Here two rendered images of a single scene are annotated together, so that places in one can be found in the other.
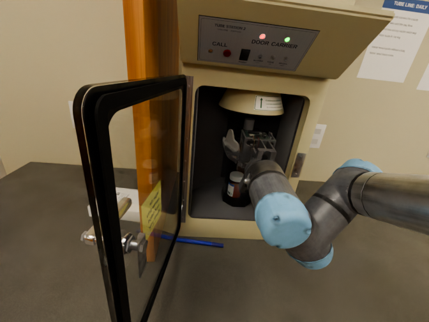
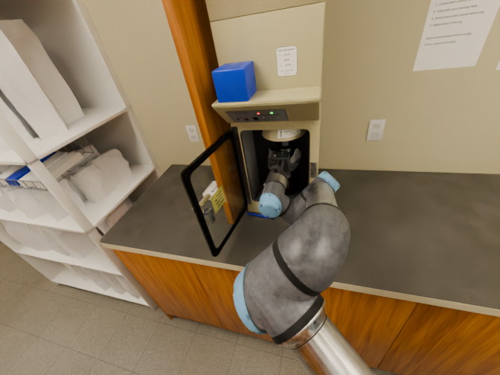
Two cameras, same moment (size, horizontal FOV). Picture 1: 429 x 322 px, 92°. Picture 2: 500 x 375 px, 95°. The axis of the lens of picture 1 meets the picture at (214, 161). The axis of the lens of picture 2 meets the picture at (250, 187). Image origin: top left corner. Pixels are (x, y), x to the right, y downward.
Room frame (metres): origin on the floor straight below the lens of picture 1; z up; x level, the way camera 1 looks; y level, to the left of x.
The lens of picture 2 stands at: (-0.26, -0.32, 1.72)
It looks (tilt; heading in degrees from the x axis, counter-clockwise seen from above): 37 degrees down; 27
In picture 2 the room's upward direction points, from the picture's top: 10 degrees counter-clockwise
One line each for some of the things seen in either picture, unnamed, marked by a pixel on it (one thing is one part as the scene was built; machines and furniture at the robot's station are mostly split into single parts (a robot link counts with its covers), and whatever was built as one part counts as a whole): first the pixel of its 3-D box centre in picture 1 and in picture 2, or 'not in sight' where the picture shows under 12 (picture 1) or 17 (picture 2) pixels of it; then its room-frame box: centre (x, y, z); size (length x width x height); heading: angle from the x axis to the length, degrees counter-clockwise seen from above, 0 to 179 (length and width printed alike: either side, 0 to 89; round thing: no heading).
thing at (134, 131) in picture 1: (158, 200); (222, 194); (0.30, 0.09, 1.19); 0.30 x 0.01 x 0.40; 176
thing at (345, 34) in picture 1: (272, 41); (266, 111); (0.42, -0.08, 1.46); 0.32 x 0.11 x 0.10; 95
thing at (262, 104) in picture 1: (252, 97); (283, 125); (0.58, -0.08, 1.34); 0.18 x 0.18 x 0.05
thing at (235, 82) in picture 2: not in sight; (235, 82); (0.41, 0.01, 1.56); 0.10 x 0.10 x 0.09; 5
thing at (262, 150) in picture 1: (256, 156); (279, 167); (0.44, -0.10, 1.23); 0.12 x 0.08 x 0.09; 5
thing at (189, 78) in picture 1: (183, 161); (242, 170); (0.46, 0.08, 1.19); 0.03 x 0.02 x 0.39; 95
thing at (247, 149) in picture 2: (235, 145); (281, 155); (0.60, -0.06, 1.19); 0.26 x 0.24 x 0.35; 95
